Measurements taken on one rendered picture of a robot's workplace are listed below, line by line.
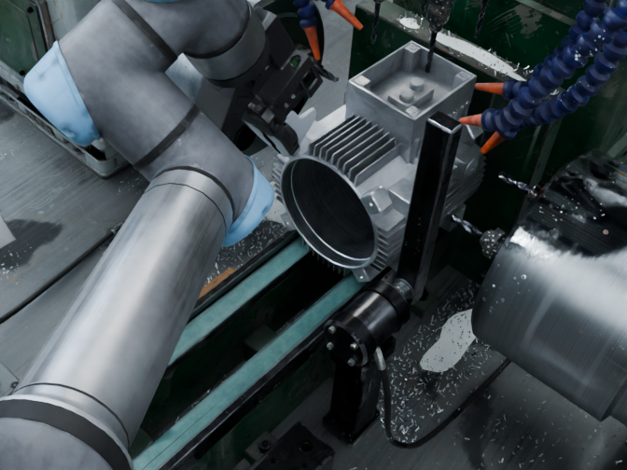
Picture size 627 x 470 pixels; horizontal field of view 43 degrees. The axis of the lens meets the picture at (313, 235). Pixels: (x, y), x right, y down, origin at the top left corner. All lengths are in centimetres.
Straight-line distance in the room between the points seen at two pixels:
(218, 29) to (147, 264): 23
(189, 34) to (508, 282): 40
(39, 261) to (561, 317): 75
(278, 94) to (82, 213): 56
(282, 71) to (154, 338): 38
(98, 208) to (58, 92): 64
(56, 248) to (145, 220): 66
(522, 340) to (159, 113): 44
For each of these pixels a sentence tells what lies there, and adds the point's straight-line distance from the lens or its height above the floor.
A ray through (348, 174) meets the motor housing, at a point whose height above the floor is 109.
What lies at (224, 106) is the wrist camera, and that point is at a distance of 79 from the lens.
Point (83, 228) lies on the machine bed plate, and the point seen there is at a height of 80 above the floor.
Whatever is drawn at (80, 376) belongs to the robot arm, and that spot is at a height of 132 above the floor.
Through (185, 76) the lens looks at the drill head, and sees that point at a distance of 104.
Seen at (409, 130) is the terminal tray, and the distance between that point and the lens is 92.
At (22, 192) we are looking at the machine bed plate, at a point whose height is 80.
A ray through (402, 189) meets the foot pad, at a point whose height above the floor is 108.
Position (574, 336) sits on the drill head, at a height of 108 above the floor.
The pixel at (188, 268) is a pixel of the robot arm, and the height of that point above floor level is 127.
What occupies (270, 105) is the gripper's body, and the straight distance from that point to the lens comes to 81.
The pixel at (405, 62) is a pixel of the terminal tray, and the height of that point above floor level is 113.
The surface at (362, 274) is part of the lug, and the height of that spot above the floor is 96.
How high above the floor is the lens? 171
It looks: 48 degrees down
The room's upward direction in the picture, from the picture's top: 4 degrees clockwise
